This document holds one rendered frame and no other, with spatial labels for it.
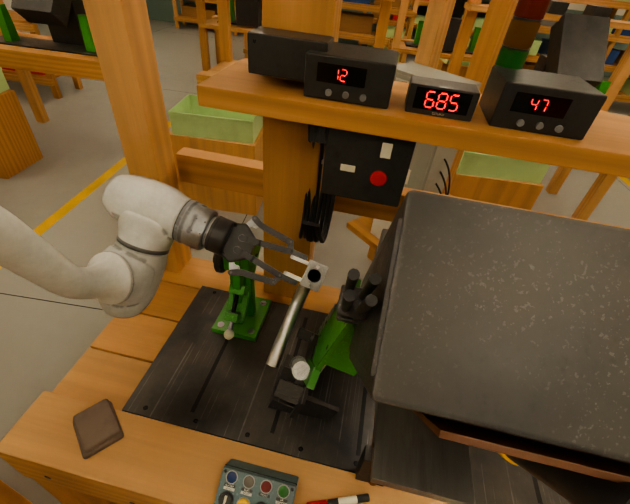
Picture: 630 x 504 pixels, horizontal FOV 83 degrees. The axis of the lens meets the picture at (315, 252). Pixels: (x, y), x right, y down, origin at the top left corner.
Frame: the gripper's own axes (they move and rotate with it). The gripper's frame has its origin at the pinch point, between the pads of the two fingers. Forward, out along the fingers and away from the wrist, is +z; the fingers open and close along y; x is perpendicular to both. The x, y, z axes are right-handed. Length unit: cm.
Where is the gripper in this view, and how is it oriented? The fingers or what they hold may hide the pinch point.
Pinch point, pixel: (303, 271)
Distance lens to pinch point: 73.7
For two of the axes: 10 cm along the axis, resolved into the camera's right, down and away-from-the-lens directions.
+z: 9.2, 4.0, 0.6
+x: -0.8, 0.3, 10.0
